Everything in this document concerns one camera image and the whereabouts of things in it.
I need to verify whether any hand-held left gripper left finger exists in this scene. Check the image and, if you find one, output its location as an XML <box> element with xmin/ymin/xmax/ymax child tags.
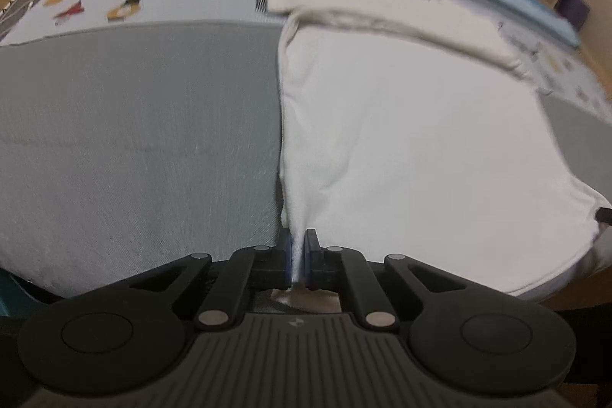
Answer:
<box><xmin>128</xmin><ymin>229</ymin><xmax>293</xmax><ymax>333</ymax></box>

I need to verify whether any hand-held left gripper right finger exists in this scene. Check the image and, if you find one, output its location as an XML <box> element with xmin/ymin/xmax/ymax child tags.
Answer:
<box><xmin>304</xmin><ymin>228</ymin><xmax>461</xmax><ymax>331</ymax></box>

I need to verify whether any white shirt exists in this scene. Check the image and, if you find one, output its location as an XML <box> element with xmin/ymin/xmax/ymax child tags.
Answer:
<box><xmin>260</xmin><ymin>0</ymin><xmax>604</xmax><ymax>298</ymax></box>

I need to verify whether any grey printed play mat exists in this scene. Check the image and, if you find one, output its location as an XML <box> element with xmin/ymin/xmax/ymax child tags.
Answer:
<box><xmin>0</xmin><ymin>0</ymin><xmax>612</xmax><ymax>300</ymax></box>

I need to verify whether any purple box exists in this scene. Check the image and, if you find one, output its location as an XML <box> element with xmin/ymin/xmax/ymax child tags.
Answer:
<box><xmin>557</xmin><ymin>0</ymin><xmax>592</xmax><ymax>32</ymax></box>

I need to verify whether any teal plastic object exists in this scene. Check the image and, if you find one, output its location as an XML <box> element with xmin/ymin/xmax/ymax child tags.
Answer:
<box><xmin>0</xmin><ymin>269</ymin><xmax>54</xmax><ymax>317</ymax></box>

